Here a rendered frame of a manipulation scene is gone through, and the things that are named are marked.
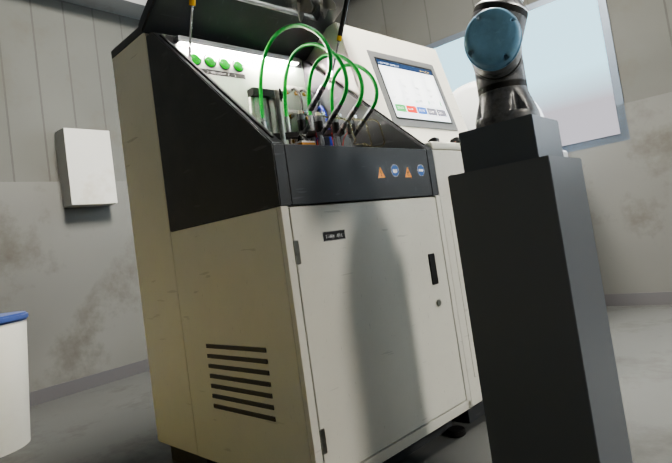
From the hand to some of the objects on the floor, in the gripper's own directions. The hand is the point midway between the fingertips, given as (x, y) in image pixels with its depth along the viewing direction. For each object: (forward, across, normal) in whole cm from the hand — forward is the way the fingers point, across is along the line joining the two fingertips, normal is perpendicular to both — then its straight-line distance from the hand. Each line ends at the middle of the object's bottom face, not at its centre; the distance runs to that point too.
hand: (311, 15), depth 151 cm
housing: (+154, +3, -37) cm, 158 cm away
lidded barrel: (+191, -120, +43) cm, 230 cm away
